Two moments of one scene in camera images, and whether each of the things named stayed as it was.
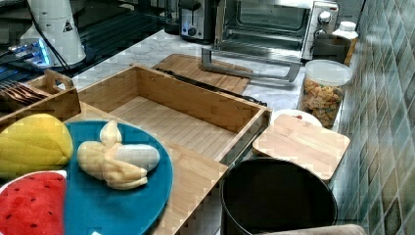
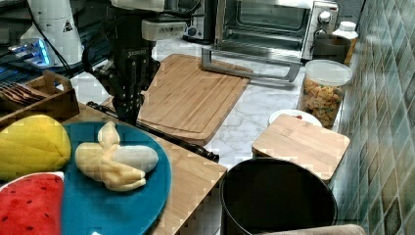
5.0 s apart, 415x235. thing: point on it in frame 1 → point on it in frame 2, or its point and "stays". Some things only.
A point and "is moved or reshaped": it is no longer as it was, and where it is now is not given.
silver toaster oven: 268,37 stays
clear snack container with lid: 322,89 stays
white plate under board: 305,117 stays
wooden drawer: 214,123 is moved or reshaped
